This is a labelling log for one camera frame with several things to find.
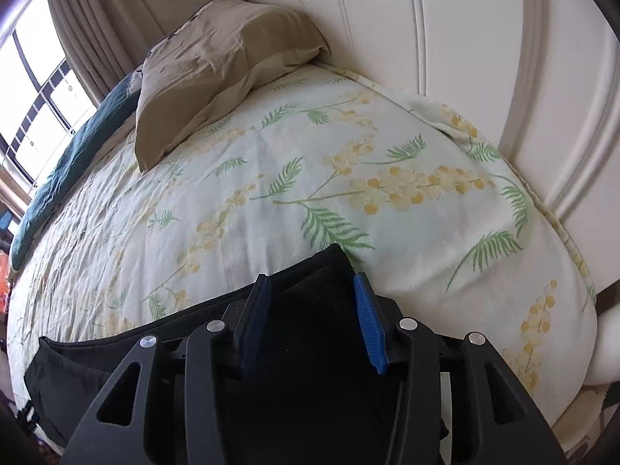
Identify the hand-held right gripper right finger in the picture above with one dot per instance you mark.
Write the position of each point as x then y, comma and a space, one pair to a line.
370, 329

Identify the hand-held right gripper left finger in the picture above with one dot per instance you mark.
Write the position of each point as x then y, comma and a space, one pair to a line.
253, 329

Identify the black pants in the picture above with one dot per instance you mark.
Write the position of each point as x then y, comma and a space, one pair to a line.
310, 344

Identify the floral bed sheet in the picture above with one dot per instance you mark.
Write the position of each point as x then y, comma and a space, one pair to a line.
290, 213

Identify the dark blue pillow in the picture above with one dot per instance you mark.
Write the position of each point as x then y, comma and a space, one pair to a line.
72, 155

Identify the beige pillow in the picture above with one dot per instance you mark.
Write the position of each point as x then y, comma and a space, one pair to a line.
208, 68

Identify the white headboard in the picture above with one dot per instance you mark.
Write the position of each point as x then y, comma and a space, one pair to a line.
436, 34

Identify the window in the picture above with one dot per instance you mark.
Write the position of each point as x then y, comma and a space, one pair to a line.
38, 106

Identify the beige curtain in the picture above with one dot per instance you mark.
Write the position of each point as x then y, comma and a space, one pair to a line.
97, 19

